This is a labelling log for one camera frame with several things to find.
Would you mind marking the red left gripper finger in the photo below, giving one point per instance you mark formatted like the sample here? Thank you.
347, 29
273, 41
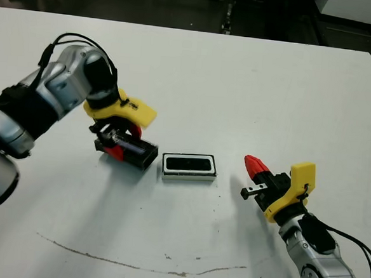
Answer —
114, 151
135, 131

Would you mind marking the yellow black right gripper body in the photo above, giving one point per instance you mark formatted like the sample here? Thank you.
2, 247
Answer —
296, 191

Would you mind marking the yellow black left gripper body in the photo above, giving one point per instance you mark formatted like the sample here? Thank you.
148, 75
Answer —
121, 107

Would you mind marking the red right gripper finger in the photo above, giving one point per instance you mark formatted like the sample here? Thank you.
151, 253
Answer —
258, 164
252, 171

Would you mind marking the black camera box lid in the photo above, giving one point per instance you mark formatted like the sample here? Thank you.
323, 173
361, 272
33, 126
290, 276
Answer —
139, 156

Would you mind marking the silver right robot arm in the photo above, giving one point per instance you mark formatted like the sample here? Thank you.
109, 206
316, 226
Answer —
319, 269

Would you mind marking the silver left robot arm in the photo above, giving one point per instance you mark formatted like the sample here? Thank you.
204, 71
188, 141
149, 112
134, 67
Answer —
65, 83

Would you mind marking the white cabinet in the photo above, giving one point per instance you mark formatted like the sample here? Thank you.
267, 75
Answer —
357, 9

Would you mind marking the white camera box base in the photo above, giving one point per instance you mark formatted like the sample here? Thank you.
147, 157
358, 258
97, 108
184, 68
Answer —
189, 177

